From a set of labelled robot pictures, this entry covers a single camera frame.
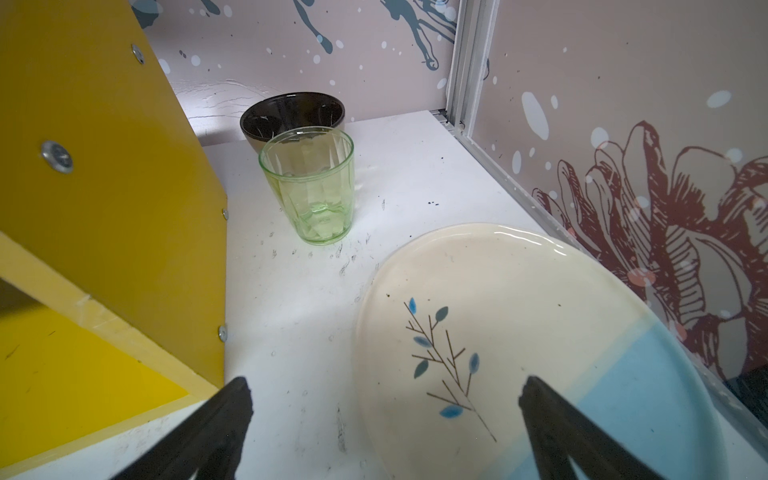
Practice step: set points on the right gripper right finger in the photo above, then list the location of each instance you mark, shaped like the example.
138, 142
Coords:
563, 438

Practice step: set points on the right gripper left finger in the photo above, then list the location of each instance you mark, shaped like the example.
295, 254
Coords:
207, 445

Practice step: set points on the cream and blue plate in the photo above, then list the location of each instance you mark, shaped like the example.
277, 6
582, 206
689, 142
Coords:
457, 320

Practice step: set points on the yellow shelf unit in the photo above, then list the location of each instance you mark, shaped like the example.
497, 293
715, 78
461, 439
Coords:
113, 235

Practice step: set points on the green drinking glass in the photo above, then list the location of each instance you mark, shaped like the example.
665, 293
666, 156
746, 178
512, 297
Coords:
311, 172

